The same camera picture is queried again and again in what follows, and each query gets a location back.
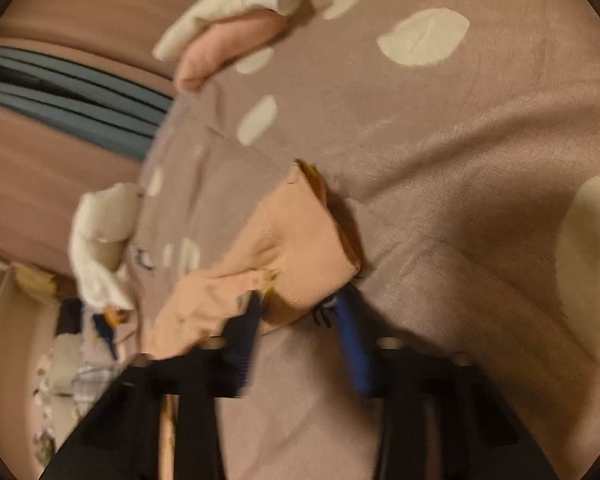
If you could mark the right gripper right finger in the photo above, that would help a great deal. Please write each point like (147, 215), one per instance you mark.
(441, 416)

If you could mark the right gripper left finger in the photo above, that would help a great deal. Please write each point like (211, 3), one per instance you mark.
(119, 437)

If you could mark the orange cartoon print shirt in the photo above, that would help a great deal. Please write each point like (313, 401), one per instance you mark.
(291, 251)

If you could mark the navy blue garment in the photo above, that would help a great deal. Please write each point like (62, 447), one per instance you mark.
(106, 333)

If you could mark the white fluffy plush blanket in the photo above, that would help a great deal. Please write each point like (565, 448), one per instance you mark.
(102, 225)

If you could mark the pink curtain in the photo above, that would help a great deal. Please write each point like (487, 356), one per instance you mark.
(43, 170)

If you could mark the mauve polka dot blanket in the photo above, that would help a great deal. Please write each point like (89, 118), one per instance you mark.
(460, 141)

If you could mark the teal curtain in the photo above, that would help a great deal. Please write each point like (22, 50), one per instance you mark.
(100, 108)

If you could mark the pink and white folded cloth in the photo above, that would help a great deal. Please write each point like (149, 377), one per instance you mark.
(212, 33)

